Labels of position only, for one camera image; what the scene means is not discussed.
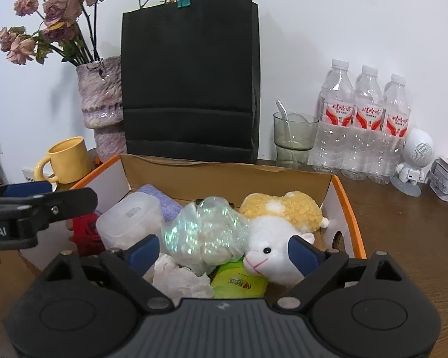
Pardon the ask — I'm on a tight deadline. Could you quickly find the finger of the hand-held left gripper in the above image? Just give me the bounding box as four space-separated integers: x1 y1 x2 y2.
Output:
0 187 99 229
0 180 59 199

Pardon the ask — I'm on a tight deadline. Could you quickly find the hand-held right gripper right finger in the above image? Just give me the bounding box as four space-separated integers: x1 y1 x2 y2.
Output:
274 235 406 312

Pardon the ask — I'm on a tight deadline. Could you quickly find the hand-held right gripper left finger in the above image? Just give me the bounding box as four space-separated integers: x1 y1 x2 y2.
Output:
43 234 174 312

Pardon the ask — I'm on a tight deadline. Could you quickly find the red fabric rose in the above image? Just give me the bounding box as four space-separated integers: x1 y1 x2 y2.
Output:
72 212 107 257

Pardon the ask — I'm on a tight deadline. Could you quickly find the translucent cotton swab box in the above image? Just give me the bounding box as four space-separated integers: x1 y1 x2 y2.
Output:
96 192 167 251

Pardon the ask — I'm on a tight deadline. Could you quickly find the white tissue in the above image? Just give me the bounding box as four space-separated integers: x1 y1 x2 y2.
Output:
142 253 214 305

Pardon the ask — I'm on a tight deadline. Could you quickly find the white and yellow plush toy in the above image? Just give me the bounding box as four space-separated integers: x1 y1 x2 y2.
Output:
240 191 331 288

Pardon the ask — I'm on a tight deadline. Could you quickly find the lavender knitted cloth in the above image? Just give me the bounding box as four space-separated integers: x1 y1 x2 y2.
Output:
136 184 184 223

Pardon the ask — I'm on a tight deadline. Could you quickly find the iridescent clear plastic bag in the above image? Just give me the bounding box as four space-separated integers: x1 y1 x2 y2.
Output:
160 196 253 275

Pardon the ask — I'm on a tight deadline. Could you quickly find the green tissue pack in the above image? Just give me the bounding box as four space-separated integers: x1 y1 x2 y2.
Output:
210 259 270 300

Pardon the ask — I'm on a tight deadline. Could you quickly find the orange cardboard box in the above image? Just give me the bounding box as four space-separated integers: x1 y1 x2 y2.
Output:
20 154 367 296

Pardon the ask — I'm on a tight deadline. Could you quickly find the yellow mug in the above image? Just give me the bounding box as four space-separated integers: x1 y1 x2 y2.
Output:
34 136 93 186

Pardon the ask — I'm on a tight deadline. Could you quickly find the purple white ceramic vase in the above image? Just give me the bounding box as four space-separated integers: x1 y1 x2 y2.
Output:
76 57 128 163

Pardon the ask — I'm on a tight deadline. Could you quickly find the clear glass cup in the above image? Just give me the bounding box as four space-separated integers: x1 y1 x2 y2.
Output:
273 112 320 169

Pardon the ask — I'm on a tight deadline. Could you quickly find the clear plastic spoon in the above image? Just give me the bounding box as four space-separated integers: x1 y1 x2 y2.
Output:
276 99 304 157

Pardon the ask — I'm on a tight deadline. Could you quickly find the white robot speaker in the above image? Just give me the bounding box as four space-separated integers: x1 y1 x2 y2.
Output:
390 127 436 197

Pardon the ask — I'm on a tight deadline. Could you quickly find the patterned tin box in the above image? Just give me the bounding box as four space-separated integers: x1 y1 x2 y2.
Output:
429 158 448 206

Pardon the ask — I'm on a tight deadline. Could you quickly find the red label water bottle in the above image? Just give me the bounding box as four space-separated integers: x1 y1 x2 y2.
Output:
369 73 412 186
341 64 385 180
309 58 355 174

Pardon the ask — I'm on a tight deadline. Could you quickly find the black paper bag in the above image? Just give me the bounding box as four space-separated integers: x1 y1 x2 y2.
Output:
120 0 262 165

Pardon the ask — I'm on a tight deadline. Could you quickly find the dried pink rose bouquet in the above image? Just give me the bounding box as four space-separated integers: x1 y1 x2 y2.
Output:
0 0 113 66

